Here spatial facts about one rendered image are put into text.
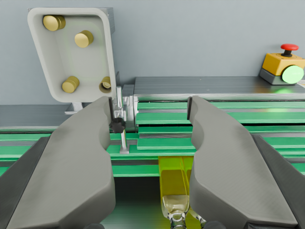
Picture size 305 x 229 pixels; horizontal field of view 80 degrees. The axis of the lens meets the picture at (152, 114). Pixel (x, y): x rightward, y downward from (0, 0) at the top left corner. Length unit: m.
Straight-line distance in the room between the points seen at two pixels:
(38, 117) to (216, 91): 0.51
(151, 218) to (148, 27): 0.50
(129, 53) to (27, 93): 0.35
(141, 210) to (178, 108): 0.29
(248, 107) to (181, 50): 0.24
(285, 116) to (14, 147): 0.64
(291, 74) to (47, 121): 0.65
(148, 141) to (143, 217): 0.20
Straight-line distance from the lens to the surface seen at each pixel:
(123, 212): 0.55
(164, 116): 0.40
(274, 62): 0.61
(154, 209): 0.55
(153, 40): 0.54
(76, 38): 0.51
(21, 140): 0.59
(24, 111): 0.69
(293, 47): 0.61
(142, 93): 0.46
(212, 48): 0.58
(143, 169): 0.51
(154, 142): 0.44
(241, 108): 0.49
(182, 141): 0.45
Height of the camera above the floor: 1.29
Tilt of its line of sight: 58 degrees down
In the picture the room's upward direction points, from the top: 178 degrees clockwise
